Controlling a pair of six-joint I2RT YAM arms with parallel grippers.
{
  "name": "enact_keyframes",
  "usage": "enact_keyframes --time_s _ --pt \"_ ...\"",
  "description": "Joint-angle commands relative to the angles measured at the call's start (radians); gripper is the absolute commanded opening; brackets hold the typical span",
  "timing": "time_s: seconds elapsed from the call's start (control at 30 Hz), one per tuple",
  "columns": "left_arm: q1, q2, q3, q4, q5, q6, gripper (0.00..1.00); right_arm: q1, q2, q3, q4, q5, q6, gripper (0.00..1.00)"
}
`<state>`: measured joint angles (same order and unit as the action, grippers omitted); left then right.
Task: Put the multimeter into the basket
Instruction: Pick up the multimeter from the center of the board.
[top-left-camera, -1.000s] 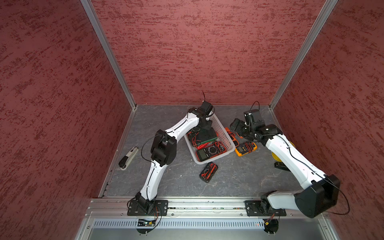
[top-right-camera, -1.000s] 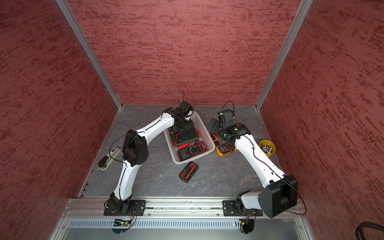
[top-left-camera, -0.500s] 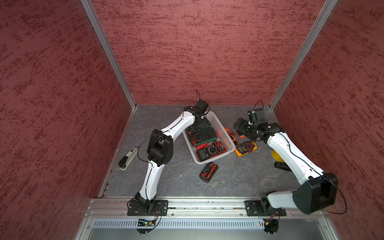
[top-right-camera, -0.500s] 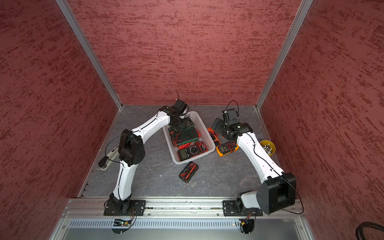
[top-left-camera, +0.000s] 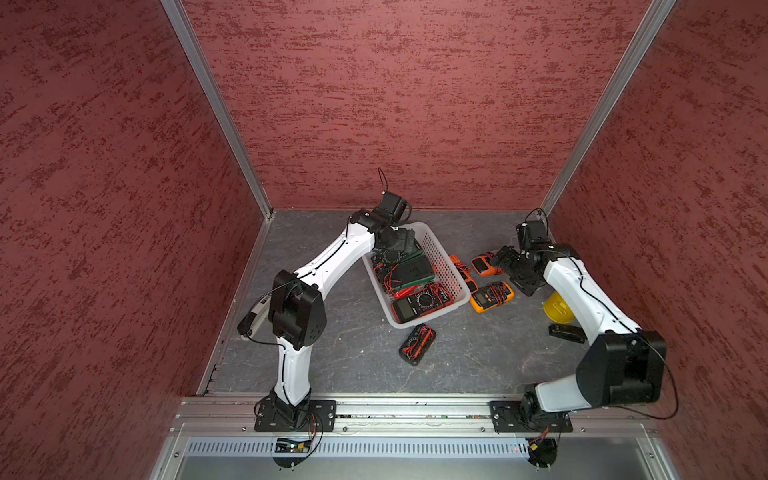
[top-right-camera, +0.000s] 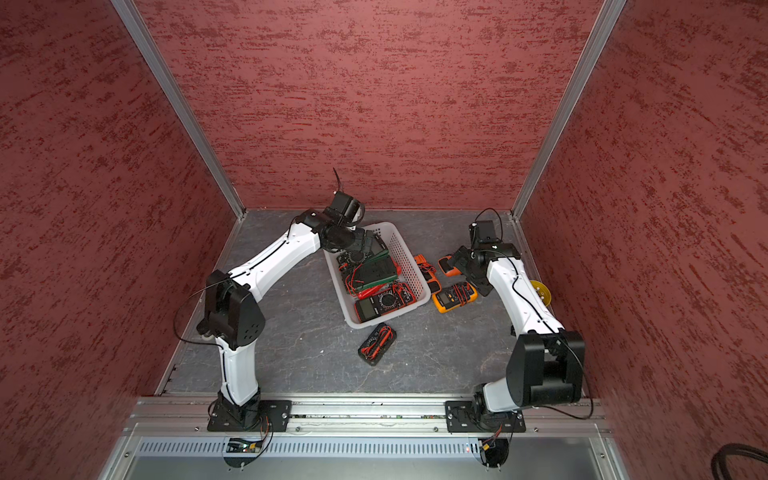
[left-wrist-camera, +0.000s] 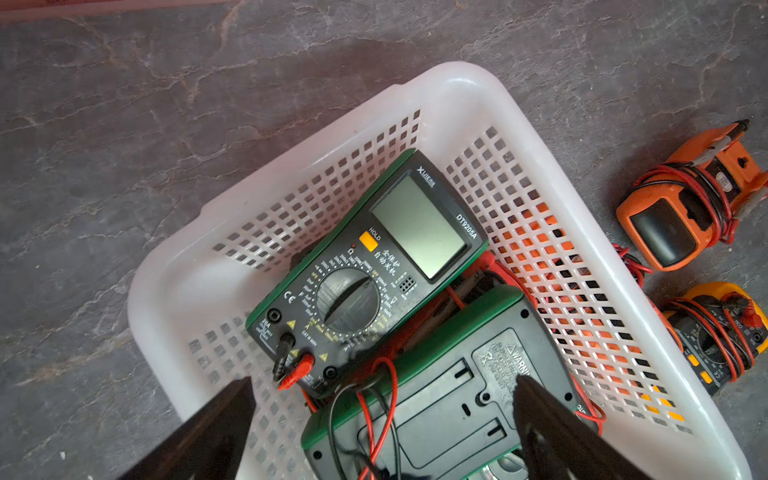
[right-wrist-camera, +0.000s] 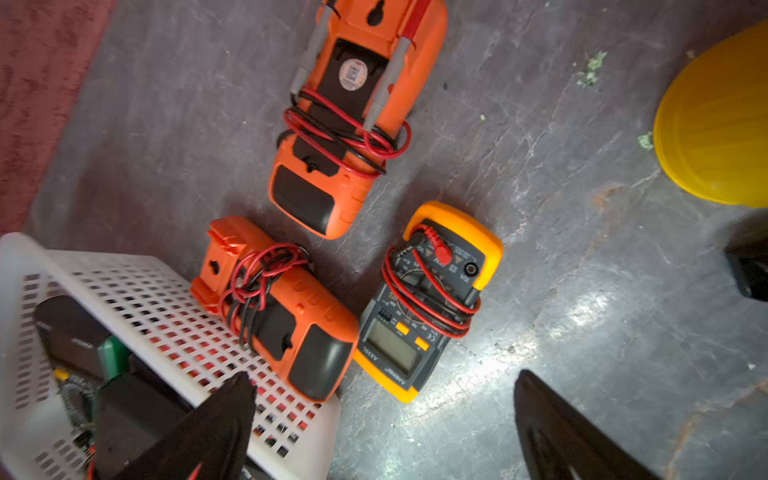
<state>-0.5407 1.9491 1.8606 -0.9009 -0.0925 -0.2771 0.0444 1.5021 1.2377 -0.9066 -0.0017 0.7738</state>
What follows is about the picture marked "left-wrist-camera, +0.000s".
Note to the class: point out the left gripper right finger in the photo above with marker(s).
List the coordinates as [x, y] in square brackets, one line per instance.
[556, 445]

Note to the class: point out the orange multimeter with leads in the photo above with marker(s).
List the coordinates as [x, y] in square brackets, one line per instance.
[695, 199]

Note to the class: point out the green multimeter face up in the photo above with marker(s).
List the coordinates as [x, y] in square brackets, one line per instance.
[405, 240]

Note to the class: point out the yellow black multimeter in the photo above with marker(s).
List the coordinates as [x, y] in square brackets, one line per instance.
[720, 330]

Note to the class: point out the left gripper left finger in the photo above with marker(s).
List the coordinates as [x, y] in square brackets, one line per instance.
[209, 445]

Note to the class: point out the white plastic perforated basket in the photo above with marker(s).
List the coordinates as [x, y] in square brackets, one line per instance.
[189, 299]

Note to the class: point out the green multimeter face down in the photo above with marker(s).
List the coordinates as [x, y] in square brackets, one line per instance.
[452, 395]

